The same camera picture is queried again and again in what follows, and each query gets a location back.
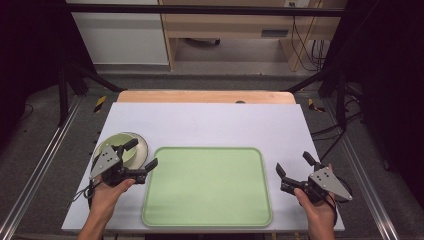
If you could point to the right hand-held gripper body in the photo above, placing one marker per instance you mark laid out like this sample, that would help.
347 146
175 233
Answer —
325 181

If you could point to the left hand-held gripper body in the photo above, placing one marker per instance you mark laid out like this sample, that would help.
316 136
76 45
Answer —
106 161

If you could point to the green bowl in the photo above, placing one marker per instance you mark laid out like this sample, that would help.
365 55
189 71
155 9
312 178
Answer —
125 141

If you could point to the person's right hand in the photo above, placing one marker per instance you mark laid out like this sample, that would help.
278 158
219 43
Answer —
318 211

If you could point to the person's left hand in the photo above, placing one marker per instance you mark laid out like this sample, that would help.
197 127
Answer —
108 198

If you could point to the cream plate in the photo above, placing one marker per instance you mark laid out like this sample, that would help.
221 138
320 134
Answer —
141 151

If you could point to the yellow black striped tape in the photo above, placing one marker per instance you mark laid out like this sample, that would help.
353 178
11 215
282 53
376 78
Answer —
312 105
100 103

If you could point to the light green tray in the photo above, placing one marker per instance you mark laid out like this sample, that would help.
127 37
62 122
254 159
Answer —
206 186

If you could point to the white board table cover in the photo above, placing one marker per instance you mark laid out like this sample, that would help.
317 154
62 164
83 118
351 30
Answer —
206 125

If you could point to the black metal stand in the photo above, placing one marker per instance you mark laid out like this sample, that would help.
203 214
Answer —
63 93
340 96

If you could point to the wooden table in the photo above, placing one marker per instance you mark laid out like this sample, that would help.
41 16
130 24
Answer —
200 96

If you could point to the white cabinet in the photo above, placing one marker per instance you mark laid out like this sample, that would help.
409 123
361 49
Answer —
123 36

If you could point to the black curtain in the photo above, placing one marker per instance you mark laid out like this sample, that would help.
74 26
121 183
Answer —
30 50
390 83

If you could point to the dark object under desk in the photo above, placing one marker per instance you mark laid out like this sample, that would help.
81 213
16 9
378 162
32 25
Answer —
201 42

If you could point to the wooden desk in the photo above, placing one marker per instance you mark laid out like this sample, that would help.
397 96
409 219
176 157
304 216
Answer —
233 23

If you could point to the aluminium floor rail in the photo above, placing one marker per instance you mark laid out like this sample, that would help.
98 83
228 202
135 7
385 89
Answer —
365 180
40 160

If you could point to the black horizontal frame bar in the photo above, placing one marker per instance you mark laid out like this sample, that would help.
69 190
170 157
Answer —
200 9

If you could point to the white wall socket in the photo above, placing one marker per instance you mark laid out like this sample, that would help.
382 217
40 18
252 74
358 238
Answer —
296 3

